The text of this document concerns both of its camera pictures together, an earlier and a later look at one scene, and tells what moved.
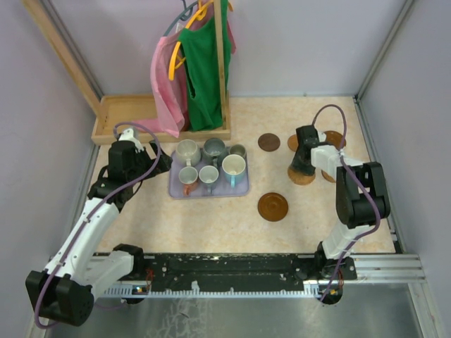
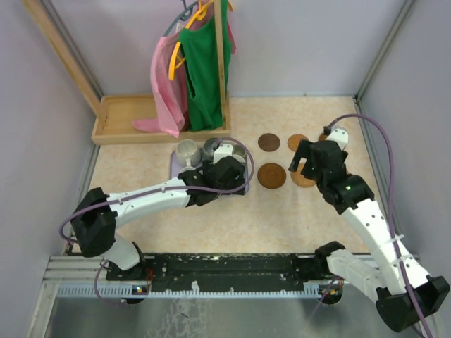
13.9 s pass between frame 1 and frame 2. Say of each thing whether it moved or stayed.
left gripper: moved
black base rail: stayed
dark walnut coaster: stayed
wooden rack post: stayed
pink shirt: stayed
